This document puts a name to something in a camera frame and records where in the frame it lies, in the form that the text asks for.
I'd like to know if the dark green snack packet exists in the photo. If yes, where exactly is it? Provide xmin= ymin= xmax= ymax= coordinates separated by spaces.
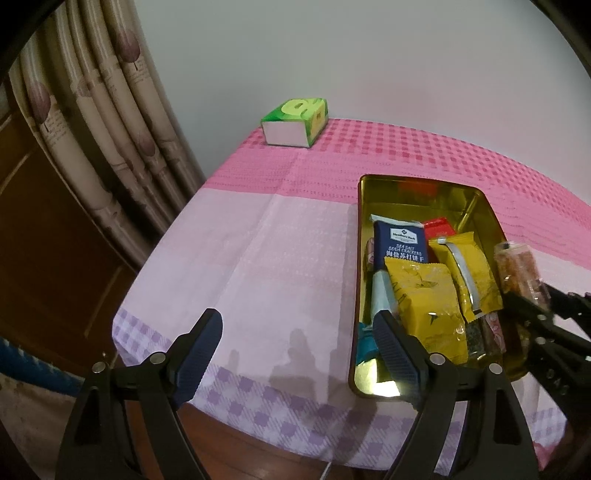
xmin=464 ymin=318 xmax=488 ymax=361

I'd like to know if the yellow packet with silver strip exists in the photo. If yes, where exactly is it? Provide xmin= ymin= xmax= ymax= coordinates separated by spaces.
xmin=428 ymin=231 xmax=504 ymax=324

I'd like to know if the blue cloth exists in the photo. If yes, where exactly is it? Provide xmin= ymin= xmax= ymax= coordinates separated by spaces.
xmin=0 ymin=337 xmax=86 ymax=398

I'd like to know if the red snack packet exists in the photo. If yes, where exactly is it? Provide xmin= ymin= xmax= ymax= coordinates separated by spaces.
xmin=422 ymin=217 xmax=455 ymax=241

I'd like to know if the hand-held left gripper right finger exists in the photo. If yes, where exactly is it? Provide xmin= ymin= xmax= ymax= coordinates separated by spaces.
xmin=372 ymin=310 xmax=539 ymax=480

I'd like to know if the teal snack packet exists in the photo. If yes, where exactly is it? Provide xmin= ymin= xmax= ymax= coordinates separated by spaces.
xmin=355 ymin=323 xmax=384 ymax=365

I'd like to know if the clear packet of fried twists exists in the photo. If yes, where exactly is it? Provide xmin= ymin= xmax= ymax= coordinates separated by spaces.
xmin=494 ymin=242 xmax=552 ymax=319

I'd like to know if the green tissue box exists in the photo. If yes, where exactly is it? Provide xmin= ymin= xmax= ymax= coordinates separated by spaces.
xmin=260 ymin=97 xmax=329 ymax=149

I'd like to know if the plain yellow snack packet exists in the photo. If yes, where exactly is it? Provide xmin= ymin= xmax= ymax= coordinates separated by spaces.
xmin=384 ymin=256 xmax=469 ymax=365

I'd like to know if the brown wooden cabinet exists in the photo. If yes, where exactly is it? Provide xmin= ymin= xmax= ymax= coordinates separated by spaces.
xmin=0 ymin=92 xmax=153 ymax=370

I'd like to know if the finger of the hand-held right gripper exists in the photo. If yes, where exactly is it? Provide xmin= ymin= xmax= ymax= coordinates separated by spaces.
xmin=502 ymin=288 xmax=591 ymax=418
xmin=540 ymin=281 xmax=591 ymax=324

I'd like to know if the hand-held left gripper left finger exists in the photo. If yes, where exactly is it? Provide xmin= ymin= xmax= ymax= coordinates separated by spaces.
xmin=55 ymin=308 xmax=225 ymax=480

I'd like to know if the blue cracker packet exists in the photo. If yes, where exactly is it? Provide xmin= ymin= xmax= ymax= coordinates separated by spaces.
xmin=369 ymin=215 xmax=430 ymax=324

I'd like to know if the gold tin box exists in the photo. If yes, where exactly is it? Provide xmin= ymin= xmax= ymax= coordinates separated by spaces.
xmin=347 ymin=174 xmax=532 ymax=400

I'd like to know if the beige fabric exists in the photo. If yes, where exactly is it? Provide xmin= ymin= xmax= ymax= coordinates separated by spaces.
xmin=0 ymin=374 xmax=77 ymax=480

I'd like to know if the beige patterned curtain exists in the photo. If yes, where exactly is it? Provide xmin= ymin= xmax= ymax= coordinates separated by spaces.
xmin=9 ymin=0 xmax=206 ymax=271

